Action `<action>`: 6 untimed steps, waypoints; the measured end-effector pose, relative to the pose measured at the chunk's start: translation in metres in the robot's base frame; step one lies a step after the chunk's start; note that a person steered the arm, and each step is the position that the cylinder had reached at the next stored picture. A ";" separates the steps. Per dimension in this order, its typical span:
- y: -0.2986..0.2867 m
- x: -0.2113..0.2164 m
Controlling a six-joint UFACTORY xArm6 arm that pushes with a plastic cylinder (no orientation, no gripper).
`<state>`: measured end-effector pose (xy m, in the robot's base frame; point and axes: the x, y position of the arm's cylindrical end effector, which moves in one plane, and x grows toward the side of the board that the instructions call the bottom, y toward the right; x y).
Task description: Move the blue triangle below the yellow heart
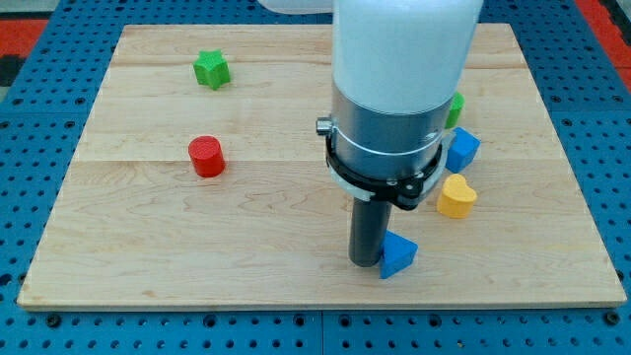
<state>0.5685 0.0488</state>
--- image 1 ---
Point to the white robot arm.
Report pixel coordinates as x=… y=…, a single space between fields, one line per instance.
x=395 y=68

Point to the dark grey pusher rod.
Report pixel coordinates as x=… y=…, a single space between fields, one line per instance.
x=369 y=222

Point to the red cylinder block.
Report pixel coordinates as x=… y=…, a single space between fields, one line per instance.
x=206 y=155

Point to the blue cube block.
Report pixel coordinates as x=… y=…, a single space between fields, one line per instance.
x=463 y=150

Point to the wooden board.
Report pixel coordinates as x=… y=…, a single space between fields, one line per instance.
x=135 y=228

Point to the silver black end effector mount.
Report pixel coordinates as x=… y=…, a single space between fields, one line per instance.
x=383 y=156

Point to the blue triangle block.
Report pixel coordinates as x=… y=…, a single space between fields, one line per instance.
x=397 y=254

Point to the green cylinder block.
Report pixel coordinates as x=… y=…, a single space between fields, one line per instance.
x=456 y=108

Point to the green star block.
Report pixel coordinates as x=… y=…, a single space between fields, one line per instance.
x=211 y=69

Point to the yellow heart block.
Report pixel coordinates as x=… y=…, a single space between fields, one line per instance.
x=456 y=198

